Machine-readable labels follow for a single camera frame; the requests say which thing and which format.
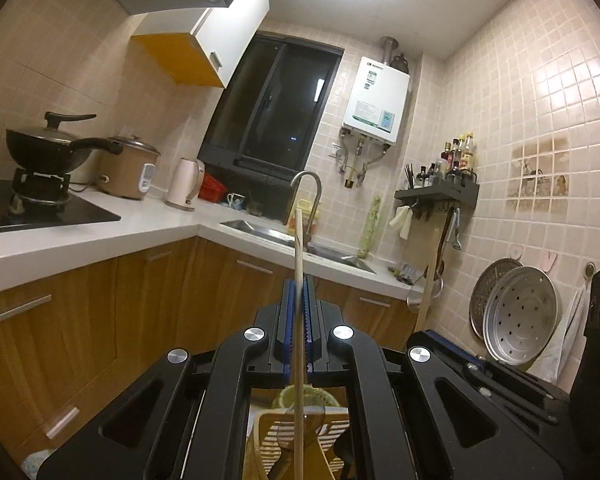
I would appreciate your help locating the dark framed window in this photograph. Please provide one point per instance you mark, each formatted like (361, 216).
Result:
(275, 110)

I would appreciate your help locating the white gas water heater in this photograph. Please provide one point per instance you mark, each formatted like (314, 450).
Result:
(375, 100)

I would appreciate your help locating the white kitchen countertop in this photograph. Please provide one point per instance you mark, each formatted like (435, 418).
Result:
(145, 230)

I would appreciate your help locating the hanging metal tongs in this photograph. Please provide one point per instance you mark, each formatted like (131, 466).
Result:
(456, 235)

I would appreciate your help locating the white wall cabinet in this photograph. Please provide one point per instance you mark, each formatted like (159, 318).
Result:
(220, 25)

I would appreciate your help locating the white hanging cloth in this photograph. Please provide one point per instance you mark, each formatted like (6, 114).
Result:
(401, 220)

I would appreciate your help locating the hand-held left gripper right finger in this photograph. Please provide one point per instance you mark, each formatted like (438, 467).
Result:
(310, 330)

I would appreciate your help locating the green hanging bottle brush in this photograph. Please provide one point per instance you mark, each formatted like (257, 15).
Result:
(371, 225)

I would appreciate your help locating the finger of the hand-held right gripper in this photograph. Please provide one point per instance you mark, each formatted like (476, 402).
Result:
(460, 347)

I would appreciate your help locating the small glass cup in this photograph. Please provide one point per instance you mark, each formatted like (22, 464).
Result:
(405, 272)

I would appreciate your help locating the white hanging towel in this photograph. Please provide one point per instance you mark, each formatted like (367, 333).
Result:
(562, 340)

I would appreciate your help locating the beige slotted utensil basket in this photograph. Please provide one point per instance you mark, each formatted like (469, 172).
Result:
(265, 427)

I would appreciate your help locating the black gas stove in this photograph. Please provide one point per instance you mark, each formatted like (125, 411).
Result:
(70, 212)

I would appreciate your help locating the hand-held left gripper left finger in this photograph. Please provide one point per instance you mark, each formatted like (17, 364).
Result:
(290, 330)

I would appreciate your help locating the yellow dish soap bottle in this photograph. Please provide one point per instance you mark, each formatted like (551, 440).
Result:
(316, 220)

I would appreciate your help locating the steel kitchen sink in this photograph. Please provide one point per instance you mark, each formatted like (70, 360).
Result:
(260, 230)

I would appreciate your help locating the beige rice cooker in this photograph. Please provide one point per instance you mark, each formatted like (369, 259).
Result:
(125, 170)

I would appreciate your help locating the dark wall shelf rack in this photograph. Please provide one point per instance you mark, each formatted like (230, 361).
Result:
(440, 195)

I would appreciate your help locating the wooden base cabinets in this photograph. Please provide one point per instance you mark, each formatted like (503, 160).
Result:
(145, 320)

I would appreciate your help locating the metal exhaust pipe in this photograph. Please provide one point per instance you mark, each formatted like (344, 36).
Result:
(390, 49)

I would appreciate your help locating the red plastic basket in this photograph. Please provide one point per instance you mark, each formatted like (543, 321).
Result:
(212, 190)

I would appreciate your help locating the white wall socket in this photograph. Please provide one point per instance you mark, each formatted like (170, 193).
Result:
(336, 148)

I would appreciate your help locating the perforated metal steamer tray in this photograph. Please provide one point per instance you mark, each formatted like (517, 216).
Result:
(482, 290)
(520, 315)

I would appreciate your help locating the pale green round object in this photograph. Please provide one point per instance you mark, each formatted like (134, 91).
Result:
(320, 397)

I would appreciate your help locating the black wok with lid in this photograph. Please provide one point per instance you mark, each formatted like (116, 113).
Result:
(45, 152)

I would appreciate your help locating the hanging metal ladle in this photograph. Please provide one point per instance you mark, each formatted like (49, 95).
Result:
(422, 295)

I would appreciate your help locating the hanging dark wooden spoon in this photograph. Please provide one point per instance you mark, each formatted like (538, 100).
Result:
(445, 245)

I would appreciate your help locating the curved metal faucet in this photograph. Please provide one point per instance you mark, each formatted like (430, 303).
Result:
(316, 195)

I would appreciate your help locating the white electric kettle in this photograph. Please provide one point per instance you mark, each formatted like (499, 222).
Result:
(182, 185)

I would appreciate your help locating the row of condiment bottles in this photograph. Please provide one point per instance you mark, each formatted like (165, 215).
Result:
(457, 160)

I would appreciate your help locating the dark chopsticks bundle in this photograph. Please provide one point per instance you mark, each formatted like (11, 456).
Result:
(409, 177)

